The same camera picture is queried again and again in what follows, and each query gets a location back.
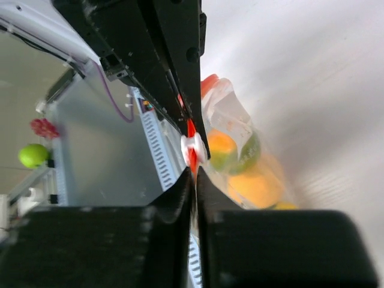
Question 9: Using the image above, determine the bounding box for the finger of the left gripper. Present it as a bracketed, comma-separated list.
[140, 1, 208, 149]
[52, 1, 187, 134]

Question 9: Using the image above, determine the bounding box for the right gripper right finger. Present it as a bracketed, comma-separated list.
[196, 169, 379, 287]

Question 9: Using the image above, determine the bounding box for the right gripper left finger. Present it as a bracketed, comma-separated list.
[1, 169, 192, 287]

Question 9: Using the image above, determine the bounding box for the clear orange zip top bag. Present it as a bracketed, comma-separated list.
[176, 73, 299, 211]

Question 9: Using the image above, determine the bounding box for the orange fruit with leaf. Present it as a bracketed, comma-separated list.
[227, 172, 285, 209]

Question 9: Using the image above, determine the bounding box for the yellow green mango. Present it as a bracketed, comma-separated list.
[208, 129, 261, 175]

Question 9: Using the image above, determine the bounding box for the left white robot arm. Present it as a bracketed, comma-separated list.
[1, 1, 207, 143]

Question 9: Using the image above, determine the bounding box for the red grape bunch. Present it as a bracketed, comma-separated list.
[30, 118, 59, 139]

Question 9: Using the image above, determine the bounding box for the green apple in background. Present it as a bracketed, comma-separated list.
[18, 143, 49, 169]

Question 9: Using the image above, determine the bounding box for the white slotted cable duct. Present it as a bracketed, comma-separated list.
[130, 88, 202, 287]

